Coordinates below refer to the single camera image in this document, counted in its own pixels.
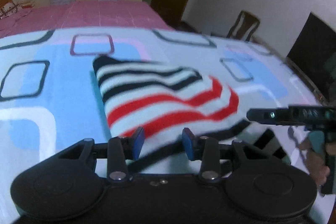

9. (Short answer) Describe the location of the striped white knit sweater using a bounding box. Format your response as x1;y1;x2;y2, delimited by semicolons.
92;52;306;174

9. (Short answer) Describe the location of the orange patterned pillow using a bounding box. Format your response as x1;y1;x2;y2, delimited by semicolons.
0;0;35;19

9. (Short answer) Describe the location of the black television screen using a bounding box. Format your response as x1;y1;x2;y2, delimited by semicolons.
287;12;335;102

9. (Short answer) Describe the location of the patterned white blue bedspread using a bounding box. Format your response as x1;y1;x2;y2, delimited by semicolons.
1;27;318;223

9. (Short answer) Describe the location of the dark wooden chair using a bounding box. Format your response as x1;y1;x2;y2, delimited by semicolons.
227;10;261;42

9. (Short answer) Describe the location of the person's right hand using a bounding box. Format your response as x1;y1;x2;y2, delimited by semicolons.
298;138;330;186

